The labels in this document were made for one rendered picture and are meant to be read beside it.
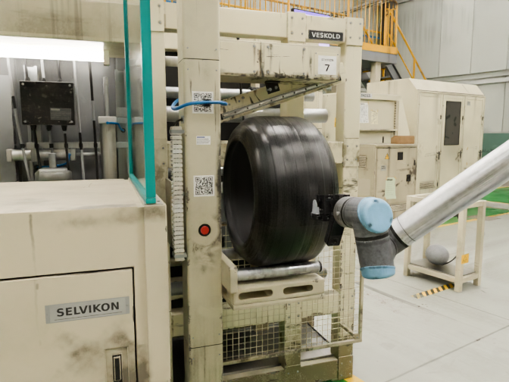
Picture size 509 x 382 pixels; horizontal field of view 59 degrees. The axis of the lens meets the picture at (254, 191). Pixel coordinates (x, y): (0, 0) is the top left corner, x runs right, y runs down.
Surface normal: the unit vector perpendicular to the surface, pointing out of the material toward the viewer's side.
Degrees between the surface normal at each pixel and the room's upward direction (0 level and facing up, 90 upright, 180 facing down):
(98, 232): 90
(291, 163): 65
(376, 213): 78
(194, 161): 90
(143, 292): 90
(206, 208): 90
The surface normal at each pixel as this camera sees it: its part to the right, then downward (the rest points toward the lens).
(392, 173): 0.55, 0.11
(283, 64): 0.33, 0.12
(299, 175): 0.31, -0.18
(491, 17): -0.83, 0.07
